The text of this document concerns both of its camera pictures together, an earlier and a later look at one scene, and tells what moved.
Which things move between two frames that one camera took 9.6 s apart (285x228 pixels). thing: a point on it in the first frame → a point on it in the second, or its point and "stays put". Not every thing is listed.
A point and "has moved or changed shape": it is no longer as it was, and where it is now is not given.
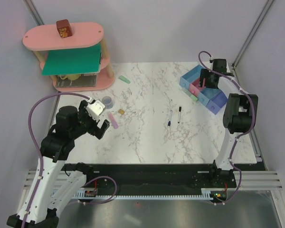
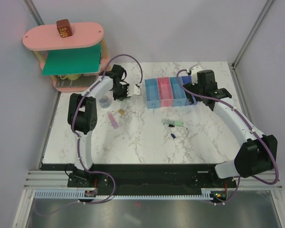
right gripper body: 209,84 → 196,89
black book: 83,81 stays put
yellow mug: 70,77 stays put
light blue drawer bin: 190,76 has moved or changed shape
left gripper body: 87,122 → 120,92
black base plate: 213,175 stays put
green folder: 82,60 stays put
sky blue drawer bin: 206,94 has moved or changed shape
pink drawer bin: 194,88 has moved or changed shape
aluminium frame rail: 268,180 stays put
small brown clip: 121,111 stays put
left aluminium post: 33,11 stays put
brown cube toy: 64,28 stays put
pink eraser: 113,120 stays put
